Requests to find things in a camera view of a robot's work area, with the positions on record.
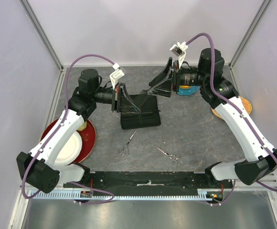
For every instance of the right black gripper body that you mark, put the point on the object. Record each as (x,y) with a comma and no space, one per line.
(177,75)

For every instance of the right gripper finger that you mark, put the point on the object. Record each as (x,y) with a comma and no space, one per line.
(162,76)
(163,89)

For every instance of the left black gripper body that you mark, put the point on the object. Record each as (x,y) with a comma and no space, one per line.
(115,98)

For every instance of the black zip tool case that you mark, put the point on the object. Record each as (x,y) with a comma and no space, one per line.
(149,116)

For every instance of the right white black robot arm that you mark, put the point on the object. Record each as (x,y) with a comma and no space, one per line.
(222,96)

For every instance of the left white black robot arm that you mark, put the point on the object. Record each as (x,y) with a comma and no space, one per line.
(38,167)

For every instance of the orange bowl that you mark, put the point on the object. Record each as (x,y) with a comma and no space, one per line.
(185,87)

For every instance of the teal scalloped plate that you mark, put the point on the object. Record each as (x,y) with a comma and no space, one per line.
(189,91)

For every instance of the pale yellow cup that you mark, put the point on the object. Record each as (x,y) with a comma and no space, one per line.
(82,127)

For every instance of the red plate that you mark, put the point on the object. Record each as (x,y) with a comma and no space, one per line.
(88,142)

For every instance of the silver scissors left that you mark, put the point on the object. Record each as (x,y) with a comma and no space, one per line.
(125,148)

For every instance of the pink-tinted scissors right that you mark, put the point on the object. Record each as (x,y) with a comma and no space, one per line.
(174,157)

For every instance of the white plate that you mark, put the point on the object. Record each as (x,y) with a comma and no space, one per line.
(70,150)

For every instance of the orange woven mat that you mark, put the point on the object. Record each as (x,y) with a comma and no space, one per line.
(240,104)

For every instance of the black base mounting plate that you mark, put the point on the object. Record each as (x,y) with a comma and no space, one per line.
(152,183)

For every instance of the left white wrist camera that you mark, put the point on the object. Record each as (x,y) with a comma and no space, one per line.
(115,76)

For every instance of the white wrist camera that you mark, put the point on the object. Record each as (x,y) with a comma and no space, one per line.
(179,49)
(115,76)

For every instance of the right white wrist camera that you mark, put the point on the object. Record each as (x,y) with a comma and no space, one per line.
(179,49)

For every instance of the slotted cable duct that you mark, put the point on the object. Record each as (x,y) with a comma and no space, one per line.
(69,194)

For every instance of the right aluminium corner post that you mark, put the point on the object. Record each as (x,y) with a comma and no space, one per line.
(250,31)

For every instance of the aluminium corner post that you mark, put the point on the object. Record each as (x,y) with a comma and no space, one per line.
(250,31)
(41,33)

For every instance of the left aluminium corner post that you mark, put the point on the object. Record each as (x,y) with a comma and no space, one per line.
(41,33)

